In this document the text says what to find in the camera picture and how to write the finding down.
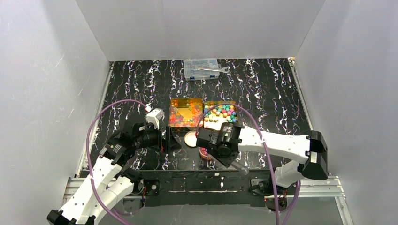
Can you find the tin of orange gummy candies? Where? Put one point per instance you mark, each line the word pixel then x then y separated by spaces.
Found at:
pixel 185 114

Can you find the cream round jar lid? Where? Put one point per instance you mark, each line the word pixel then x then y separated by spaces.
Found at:
pixel 190 139

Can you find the clear glass jar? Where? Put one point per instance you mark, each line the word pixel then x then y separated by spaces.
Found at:
pixel 204 154

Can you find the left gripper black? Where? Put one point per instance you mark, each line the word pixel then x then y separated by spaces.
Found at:
pixel 164 138

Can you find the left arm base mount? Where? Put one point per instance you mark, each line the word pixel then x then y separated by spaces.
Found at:
pixel 145 188

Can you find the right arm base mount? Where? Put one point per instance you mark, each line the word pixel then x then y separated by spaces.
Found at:
pixel 263 187

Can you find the tin of multicolour star candies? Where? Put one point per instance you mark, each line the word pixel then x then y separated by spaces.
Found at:
pixel 218 112

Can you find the aluminium frame rail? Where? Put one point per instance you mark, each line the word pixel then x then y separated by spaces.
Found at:
pixel 330 187

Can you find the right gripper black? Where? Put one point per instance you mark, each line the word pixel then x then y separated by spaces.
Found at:
pixel 201 138

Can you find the translucent plastic scoop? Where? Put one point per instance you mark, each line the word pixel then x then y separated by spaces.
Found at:
pixel 240 167

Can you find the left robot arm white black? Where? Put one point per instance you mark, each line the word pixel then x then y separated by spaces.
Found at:
pixel 108 183

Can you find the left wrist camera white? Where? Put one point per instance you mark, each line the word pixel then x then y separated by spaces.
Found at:
pixel 156 116

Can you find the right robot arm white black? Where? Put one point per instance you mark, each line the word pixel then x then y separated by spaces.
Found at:
pixel 307 153

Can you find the silver wrench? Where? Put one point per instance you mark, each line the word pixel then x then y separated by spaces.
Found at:
pixel 222 70

